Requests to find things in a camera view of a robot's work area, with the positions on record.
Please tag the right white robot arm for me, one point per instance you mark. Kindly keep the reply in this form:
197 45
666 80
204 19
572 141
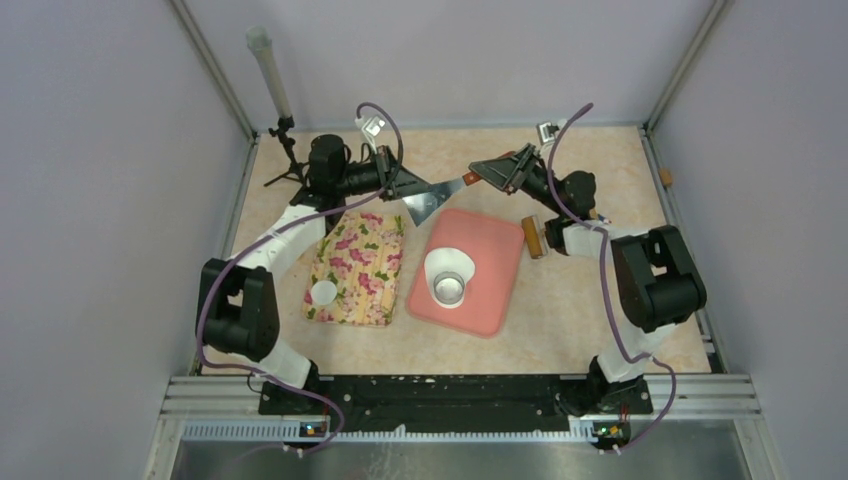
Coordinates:
658 284

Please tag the black tripod with tube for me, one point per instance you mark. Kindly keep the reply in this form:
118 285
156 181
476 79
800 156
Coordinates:
260 45

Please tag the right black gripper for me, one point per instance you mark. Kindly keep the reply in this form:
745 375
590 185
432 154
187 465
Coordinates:
505 173

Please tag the floral rectangular tray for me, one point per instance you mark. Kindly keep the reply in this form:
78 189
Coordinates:
362 255

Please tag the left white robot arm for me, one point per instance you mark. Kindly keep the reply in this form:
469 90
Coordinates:
238 311

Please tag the small cork piece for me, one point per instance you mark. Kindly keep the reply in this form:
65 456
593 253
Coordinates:
666 177

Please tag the wooden rolling pin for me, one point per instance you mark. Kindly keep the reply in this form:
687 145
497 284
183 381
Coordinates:
535 239

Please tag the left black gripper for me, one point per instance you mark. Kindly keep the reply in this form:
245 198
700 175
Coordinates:
399 180

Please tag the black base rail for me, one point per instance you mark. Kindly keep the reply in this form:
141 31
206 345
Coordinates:
454 403

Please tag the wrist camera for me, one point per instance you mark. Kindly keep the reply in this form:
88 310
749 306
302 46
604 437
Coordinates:
547 132
370 128

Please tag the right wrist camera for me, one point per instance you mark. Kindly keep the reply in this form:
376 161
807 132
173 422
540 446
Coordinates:
547 132

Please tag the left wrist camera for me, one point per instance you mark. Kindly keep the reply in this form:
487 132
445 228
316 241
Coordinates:
370 128

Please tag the pink silicone mat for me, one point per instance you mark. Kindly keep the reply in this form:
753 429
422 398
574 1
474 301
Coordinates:
495 246

